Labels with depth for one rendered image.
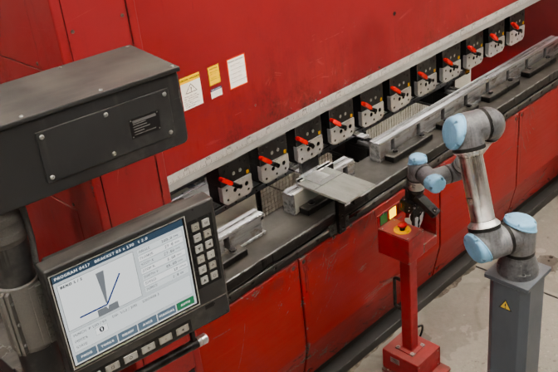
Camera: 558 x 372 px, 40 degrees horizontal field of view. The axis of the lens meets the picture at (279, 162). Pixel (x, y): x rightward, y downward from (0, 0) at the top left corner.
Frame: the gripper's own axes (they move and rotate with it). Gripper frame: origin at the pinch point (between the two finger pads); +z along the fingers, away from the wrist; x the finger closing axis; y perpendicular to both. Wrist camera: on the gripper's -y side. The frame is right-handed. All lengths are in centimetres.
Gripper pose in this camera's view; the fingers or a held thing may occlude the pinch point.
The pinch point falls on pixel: (417, 229)
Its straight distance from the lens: 334.2
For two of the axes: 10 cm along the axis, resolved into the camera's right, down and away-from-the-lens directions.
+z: 0.4, 8.6, 5.1
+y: -7.2, -3.3, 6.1
